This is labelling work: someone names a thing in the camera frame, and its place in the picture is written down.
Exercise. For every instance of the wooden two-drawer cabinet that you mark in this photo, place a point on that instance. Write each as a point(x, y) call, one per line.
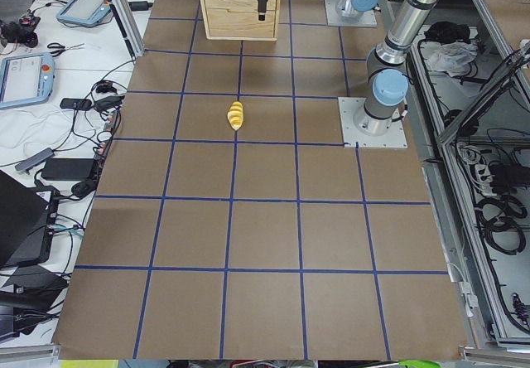
point(237, 20)

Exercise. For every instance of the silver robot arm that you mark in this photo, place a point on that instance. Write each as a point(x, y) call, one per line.
point(387, 82)

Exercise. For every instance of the yellow toy croissant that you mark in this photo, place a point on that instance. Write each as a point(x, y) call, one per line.
point(235, 115)

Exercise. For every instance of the far teach pendant tablet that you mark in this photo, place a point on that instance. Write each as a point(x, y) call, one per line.
point(84, 13)

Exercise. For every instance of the teach pendant tablet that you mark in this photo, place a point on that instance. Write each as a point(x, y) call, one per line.
point(84, 13)
point(26, 79)

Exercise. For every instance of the white crumpled cloth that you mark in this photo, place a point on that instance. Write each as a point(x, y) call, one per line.
point(455, 59)

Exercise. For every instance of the small black electronics gadget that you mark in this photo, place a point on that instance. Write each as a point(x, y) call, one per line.
point(21, 31)

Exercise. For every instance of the near teach pendant tablet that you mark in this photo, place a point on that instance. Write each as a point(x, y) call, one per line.
point(26, 79)

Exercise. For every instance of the grey usb hub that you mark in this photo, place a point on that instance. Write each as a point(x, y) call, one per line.
point(35, 160)

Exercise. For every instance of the black power brick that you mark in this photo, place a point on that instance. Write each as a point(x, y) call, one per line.
point(68, 169)

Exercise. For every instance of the black laptop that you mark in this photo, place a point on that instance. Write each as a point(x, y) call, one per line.
point(27, 217)

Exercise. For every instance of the rear arm base plate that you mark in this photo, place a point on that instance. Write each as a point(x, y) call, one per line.
point(334, 19)

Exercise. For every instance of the aluminium frame post left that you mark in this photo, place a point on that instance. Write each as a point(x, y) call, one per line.
point(128, 27)

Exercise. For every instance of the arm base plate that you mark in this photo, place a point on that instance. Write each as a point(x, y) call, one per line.
point(359, 130)

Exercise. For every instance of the black-handled scissors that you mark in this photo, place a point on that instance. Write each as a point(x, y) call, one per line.
point(56, 49)

